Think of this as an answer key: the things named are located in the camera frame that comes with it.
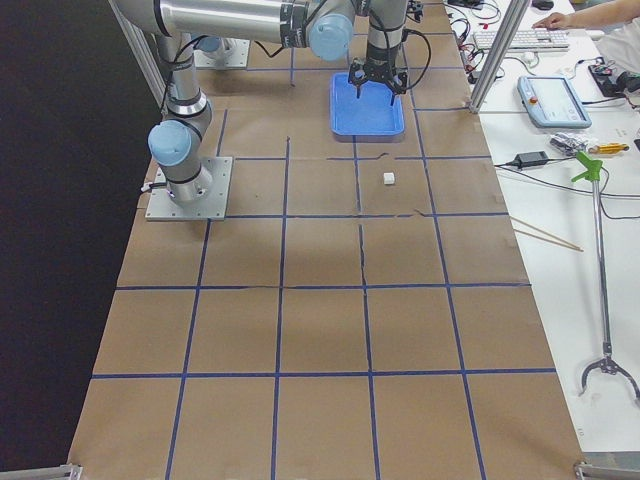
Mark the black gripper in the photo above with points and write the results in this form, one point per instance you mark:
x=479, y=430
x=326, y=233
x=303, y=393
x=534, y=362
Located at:
x=378, y=53

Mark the white block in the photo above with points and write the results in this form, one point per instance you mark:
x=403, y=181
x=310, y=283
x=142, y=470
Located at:
x=389, y=178

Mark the blue plastic tray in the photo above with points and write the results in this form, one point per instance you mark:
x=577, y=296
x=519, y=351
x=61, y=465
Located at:
x=372, y=117

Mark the person hand on keyboard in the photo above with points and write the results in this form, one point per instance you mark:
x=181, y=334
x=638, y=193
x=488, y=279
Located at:
x=555, y=21

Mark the white keyboard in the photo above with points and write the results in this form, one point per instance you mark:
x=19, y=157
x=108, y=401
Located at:
x=536, y=40

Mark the black power adapter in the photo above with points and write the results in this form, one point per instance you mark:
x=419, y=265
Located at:
x=531, y=159

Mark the teach pendant tablet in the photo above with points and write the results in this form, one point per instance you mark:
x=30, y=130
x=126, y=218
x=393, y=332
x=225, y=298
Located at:
x=551, y=102

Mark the yellow tool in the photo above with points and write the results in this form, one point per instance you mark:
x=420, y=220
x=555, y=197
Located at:
x=609, y=148

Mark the wooden chopsticks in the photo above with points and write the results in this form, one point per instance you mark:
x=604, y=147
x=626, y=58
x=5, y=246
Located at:
x=527, y=229

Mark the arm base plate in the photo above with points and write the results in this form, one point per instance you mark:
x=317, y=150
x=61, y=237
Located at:
x=206, y=197
x=216, y=53

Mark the aluminium frame post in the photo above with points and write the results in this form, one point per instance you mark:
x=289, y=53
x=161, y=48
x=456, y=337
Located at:
x=502, y=41

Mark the green handled reach grabber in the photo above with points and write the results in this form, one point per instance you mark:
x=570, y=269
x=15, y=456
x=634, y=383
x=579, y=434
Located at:
x=606, y=364

